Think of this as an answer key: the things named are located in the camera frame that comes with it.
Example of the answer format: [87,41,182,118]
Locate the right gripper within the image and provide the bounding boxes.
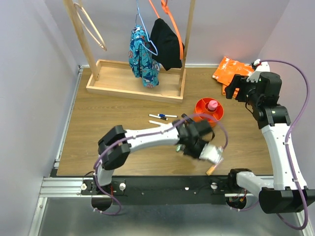
[225,73,262,107]

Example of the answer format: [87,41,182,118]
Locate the orange round divided organizer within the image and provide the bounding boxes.
[194,97,224,121]

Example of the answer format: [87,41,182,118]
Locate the glue tube pink cap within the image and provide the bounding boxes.
[207,100,218,112]

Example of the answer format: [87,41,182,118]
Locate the orange pink highlighter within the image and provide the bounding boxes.
[206,158,223,176]

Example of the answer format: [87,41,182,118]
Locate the black highlighter blue cap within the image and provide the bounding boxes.
[181,113,195,124]

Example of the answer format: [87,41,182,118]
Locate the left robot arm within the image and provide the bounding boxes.
[92,119,220,194]

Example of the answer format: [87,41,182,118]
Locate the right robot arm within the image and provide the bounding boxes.
[225,72,315,214]

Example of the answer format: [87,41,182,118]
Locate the green translucent correction pen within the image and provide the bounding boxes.
[176,145,185,152]

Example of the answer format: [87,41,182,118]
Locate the orange folded cloth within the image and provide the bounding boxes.
[212,57,254,95]

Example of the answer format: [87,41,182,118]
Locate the white pen dark-blue cap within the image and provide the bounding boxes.
[158,114,178,118]

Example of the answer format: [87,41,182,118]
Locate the white pen black cap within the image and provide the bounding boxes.
[148,114,168,120]

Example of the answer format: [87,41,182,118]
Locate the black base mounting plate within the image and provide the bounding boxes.
[81,176,256,209]

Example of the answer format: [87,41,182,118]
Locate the black garment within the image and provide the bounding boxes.
[150,18,182,71]

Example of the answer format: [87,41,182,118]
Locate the blue shark-print garment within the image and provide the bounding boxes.
[128,25,160,88]

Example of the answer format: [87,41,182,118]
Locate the wooden clothes rack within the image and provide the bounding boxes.
[63,0,196,104]

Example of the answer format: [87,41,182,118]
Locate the orange plastic hanger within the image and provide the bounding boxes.
[149,0,185,61]

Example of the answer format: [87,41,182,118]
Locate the wooden clothes hanger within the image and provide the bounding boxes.
[73,2,107,52]

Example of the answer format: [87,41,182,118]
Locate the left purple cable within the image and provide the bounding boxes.
[93,117,229,216]

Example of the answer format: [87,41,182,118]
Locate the purple cable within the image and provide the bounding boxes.
[230,59,310,230]
[93,117,229,216]

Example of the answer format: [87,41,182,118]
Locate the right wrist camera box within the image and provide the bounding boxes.
[246,59,270,83]

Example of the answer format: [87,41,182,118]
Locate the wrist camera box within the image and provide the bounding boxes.
[199,144,224,165]
[246,59,270,83]

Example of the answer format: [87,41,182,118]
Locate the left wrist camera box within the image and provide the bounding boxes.
[199,144,224,165]

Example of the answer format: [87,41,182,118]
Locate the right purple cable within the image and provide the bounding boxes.
[230,59,310,230]

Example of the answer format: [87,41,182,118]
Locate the blue wire hanger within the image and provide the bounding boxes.
[135,0,158,56]

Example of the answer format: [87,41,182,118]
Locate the aluminium frame rail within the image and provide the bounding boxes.
[29,174,314,236]

